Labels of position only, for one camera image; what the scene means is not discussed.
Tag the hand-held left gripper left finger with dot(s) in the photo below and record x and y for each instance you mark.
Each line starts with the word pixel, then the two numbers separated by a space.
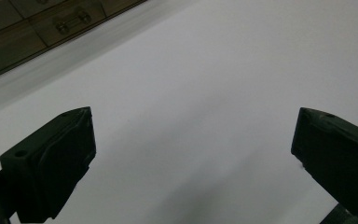
pixel 49 168

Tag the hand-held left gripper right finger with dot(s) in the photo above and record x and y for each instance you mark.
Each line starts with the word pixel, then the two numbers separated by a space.
pixel 338 158

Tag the smoky transparent drawer box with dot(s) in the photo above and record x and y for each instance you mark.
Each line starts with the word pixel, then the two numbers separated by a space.
pixel 18 34

